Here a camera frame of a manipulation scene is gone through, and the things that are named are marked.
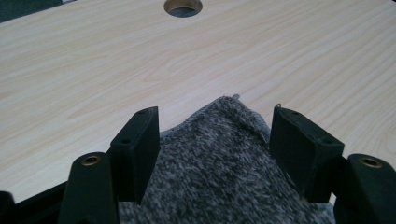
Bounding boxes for grey knitted cloth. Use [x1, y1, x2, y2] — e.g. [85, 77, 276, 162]
[117, 93, 336, 224]

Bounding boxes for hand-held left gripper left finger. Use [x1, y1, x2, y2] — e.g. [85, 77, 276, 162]
[57, 105, 162, 224]

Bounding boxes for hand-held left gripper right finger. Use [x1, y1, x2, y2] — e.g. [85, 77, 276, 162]
[269, 105, 396, 224]

